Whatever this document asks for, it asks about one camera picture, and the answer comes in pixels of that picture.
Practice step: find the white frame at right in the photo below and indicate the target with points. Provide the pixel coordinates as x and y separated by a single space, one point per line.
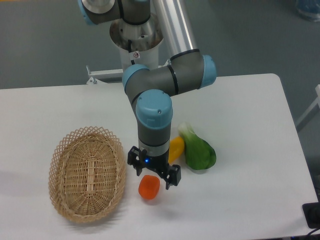
310 112

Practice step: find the woven wicker basket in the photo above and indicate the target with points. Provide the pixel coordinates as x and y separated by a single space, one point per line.
87 174

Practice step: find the black device at table edge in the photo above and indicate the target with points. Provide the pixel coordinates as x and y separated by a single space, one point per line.
312 214

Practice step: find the yellow mango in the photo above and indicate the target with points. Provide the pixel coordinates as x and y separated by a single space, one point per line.
176 148

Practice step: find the blue bag in corner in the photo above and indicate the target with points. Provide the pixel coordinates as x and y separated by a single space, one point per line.
308 9

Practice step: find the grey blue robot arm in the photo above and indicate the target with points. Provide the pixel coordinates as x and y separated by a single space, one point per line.
162 60

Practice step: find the green bok choy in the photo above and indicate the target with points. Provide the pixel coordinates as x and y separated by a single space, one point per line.
199 154

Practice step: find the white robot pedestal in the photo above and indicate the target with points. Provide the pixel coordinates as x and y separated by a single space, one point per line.
136 44

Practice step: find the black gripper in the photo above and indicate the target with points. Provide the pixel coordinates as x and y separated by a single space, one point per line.
140 159

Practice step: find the orange fruit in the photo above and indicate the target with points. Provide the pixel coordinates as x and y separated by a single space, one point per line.
149 187

